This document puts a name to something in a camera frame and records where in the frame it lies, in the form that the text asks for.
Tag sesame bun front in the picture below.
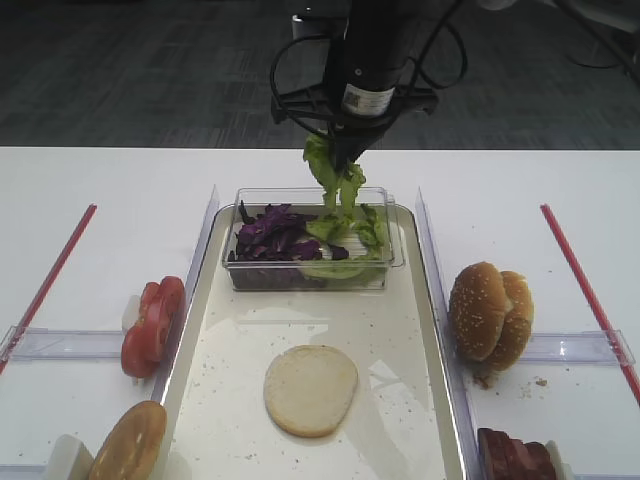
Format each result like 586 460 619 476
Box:
449 262 512 362

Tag left red strip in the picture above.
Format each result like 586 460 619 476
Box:
0 204 97 373

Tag right red strip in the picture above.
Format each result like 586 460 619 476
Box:
540 204 639 402

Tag bottom bun slice on tray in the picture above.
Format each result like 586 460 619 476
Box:
263 345 359 438

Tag clear divider left of tray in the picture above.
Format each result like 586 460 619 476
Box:
150 185 220 407

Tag clear cross rail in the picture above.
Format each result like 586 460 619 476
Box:
519 330 635 366
1 326 124 361

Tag green lettuce leaves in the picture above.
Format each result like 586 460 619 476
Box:
303 134 386 288

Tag sesame bun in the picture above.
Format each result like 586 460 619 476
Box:
485 271 534 371
449 262 512 362

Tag clear plastic salad container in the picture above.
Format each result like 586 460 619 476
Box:
221 187 404 291

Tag sliced meat patties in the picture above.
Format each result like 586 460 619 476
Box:
477 428 558 480

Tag red strip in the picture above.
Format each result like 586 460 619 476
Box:
540 204 639 402
0 204 97 373

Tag clear cross rail upper right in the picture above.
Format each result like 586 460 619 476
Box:
519 330 635 366

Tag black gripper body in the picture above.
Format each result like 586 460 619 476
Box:
270 0 440 142

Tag white holder behind bun slice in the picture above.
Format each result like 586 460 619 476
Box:
43 434 94 480

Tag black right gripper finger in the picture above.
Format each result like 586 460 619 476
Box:
331 130 382 174

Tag clear divider of tray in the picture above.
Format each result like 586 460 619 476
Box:
150 185 220 407
415 189 485 479

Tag white holder behind meat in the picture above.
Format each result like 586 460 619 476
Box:
545 440 576 480

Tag clear divider right of tray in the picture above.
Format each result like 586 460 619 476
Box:
415 189 485 479

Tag sesame bun rear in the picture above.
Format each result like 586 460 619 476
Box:
485 271 534 371

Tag red tomato slices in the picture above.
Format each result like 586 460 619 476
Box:
120 276 185 378

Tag purple cabbage leaves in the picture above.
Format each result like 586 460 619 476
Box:
227 204 326 291

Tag clear cross rail upper left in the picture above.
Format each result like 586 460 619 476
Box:
1 326 124 361

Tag metal serving tray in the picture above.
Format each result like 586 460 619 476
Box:
162 208 462 479

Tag toasted bun slice left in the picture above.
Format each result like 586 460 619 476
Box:
88 400 167 479

